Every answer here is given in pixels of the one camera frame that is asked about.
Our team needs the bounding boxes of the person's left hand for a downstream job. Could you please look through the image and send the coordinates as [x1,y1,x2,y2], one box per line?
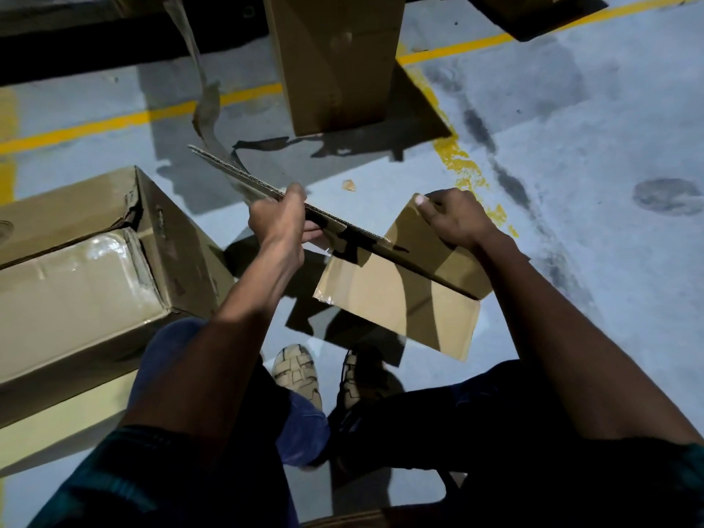
[248,183,326,270]

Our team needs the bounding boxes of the person's right forearm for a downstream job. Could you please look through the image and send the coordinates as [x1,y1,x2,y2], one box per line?
[475,230,703,446]

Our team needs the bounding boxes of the person's right woven shoe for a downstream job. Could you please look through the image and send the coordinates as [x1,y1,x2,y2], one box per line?
[340,345,386,411]

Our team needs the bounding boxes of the person's blue jeans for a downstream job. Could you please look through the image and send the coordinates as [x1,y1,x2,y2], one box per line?
[126,317,557,490]

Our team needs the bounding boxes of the dusty torn cardboard box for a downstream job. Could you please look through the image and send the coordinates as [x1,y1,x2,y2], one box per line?
[0,166,235,320]

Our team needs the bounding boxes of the small cardboard box hazard label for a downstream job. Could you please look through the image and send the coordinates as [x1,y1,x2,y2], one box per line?
[188,144,494,362]

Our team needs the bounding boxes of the hanging brown tape strip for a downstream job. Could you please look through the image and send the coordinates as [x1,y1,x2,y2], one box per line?
[164,0,249,171]

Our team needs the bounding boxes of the person's right hand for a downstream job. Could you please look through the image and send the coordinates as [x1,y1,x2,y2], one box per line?
[413,187,499,251]

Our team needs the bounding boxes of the brown cardboard box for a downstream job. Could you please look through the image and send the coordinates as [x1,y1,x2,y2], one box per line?
[461,0,609,42]

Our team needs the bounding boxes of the upright brown cardboard sheet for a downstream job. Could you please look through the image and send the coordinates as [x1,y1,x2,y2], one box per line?
[263,0,453,138]

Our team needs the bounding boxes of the person's left forearm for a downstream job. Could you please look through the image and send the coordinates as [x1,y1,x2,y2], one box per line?
[120,252,307,463]

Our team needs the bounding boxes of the person's woven shoe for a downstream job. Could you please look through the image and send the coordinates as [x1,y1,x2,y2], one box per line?
[272,344,324,411]
[340,345,386,411]

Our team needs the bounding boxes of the person's left woven shoe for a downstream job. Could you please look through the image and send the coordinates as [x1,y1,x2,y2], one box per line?
[272,344,324,411]

